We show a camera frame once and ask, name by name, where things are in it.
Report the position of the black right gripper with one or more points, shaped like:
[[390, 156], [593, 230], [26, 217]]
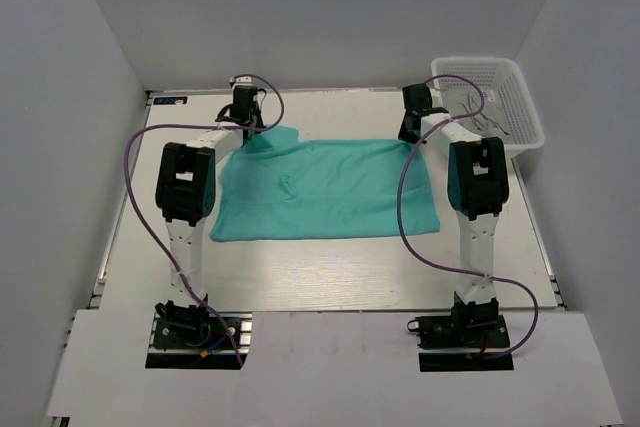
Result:
[[406, 135]]

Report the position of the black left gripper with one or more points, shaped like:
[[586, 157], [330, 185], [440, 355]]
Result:
[[260, 123]]

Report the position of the teal green t shirt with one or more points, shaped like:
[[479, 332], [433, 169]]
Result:
[[278, 187]]

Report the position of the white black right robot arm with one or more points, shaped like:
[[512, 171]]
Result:
[[477, 189]]

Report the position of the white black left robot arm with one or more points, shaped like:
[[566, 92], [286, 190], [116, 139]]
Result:
[[185, 195]]

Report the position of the blue label sticker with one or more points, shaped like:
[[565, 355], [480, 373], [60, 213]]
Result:
[[170, 100]]

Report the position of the grey t shirt in basket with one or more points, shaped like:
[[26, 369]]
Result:
[[490, 122]]

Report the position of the white plastic mesh basket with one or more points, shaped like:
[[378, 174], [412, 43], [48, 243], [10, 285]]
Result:
[[496, 87]]

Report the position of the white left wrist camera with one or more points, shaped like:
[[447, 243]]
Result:
[[241, 81]]

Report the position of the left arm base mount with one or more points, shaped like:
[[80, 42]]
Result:
[[173, 347]]

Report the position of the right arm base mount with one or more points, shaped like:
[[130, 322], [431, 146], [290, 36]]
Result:
[[442, 348]]

